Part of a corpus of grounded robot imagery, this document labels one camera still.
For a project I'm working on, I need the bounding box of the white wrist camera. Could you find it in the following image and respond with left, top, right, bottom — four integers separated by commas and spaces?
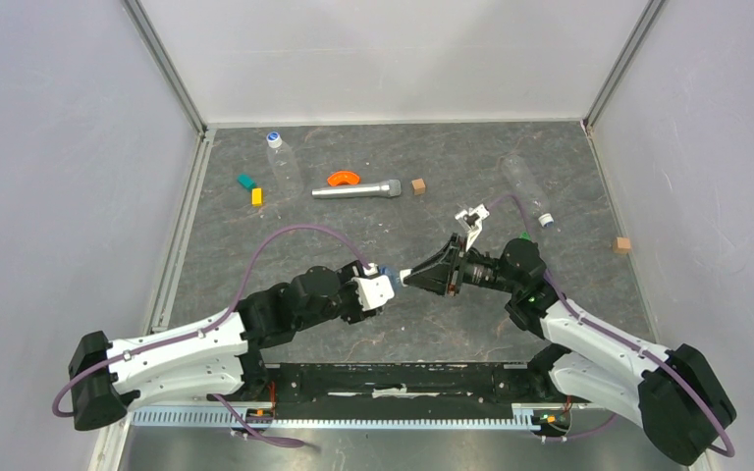
455, 204, 490, 250
352, 275, 395, 311

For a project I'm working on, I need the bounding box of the clear bottle lying right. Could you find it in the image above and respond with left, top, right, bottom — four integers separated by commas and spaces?
502, 155, 555, 229

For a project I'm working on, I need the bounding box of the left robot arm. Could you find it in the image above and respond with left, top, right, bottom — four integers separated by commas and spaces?
66, 261, 395, 432

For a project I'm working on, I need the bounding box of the brown wooden cube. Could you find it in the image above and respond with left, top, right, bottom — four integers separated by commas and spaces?
410, 179, 426, 196

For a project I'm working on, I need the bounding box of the teal rectangular block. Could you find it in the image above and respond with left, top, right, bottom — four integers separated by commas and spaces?
237, 174, 257, 191

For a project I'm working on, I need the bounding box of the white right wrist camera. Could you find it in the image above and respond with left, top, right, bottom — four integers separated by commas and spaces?
455, 204, 490, 250

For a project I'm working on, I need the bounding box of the clear bottle with blue-white cap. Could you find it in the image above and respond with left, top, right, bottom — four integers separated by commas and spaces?
266, 131, 303, 197

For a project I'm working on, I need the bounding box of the silver microphone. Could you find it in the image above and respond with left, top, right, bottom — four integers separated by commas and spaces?
311, 180, 403, 199

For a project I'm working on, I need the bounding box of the orange curved pipe piece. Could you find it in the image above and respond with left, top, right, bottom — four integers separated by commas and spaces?
327, 171, 361, 186

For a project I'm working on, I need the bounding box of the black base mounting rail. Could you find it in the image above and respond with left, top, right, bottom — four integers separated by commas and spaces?
226, 362, 582, 420

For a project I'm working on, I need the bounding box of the blue labelled Pocari bottle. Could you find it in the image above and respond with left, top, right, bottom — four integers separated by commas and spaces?
379, 265, 411, 293

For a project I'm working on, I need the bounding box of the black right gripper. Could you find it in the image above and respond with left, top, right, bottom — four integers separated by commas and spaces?
403, 235, 518, 299

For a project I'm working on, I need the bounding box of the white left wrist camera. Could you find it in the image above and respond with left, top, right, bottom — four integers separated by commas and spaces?
352, 275, 395, 311

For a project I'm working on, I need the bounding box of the yellow rectangular block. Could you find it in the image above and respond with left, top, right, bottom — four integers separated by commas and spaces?
251, 187, 264, 207

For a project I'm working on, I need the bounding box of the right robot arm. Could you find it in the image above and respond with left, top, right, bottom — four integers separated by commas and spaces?
400, 235, 737, 466

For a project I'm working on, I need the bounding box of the slotted grey cable duct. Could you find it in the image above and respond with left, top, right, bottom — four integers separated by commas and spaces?
131, 405, 534, 431

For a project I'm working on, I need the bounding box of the brown cube near right wall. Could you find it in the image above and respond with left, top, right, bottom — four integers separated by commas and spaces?
612, 236, 632, 254

